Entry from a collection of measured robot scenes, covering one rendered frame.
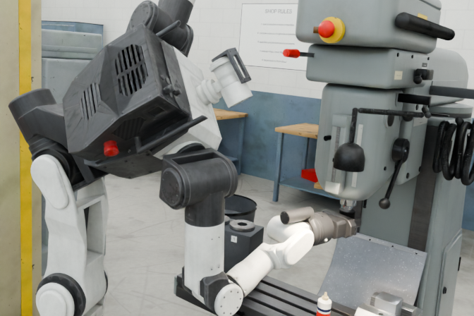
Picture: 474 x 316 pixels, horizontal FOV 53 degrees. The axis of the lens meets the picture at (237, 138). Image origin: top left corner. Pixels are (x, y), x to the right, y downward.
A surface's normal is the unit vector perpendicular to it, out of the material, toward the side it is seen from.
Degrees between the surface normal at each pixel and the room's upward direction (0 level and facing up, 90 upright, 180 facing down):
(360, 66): 90
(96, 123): 74
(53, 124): 90
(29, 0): 90
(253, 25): 90
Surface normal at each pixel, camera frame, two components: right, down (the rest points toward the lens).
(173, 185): -0.77, 0.11
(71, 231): -0.33, 0.54
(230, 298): 0.61, 0.17
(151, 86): -0.47, -0.32
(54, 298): -0.26, 0.15
